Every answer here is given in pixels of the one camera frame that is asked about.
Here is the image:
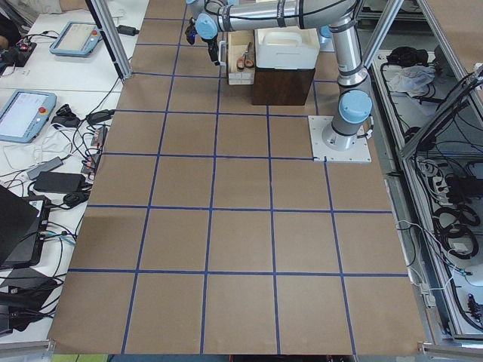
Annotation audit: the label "teach pendant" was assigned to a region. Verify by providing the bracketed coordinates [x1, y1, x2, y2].
[1, 90, 57, 143]
[49, 21, 101, 57]

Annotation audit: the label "dark brown wooden cabinet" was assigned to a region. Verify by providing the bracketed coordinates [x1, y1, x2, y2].
[251, 67, 315, 106]

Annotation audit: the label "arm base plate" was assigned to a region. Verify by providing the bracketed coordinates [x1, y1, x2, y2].
[308, 115, 371, 164]

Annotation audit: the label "near teach pendant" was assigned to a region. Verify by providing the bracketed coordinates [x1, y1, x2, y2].
[1, 90, 57, 143]

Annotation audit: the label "white plastic tray box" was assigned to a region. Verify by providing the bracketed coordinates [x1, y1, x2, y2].
[254, 26, 320, 69]

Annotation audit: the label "far teach pendant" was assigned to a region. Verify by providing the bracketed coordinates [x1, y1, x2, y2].
[49, 21, 101, 57]

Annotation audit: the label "aluminium frame post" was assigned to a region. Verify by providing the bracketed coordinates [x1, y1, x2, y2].
[85, 0, 132, 81]

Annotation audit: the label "black power adapter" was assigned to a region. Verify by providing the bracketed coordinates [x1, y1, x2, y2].
[33, 171, 86, 194]

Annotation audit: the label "white cloth bundle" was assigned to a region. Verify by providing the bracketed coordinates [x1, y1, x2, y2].
[388, 66, 435, 97]

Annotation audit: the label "wooden drawer with white handle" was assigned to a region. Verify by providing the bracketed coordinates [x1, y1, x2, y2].
[218, 30, 255, 85]

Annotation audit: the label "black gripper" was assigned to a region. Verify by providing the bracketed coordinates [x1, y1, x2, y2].
[205, 35, 220, 65]

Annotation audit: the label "black laptop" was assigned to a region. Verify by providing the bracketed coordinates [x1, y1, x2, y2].
[1, 187, 51, 269]

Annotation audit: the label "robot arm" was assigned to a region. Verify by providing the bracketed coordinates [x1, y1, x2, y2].
[185, 1, 373, 151]
[318, 26, 332, 41]

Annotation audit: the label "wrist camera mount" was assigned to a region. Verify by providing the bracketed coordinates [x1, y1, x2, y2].
[185, 17, 197, 45]

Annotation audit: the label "orange grey handled scissors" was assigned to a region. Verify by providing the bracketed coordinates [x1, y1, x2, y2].
[236, 42, 254, 72]

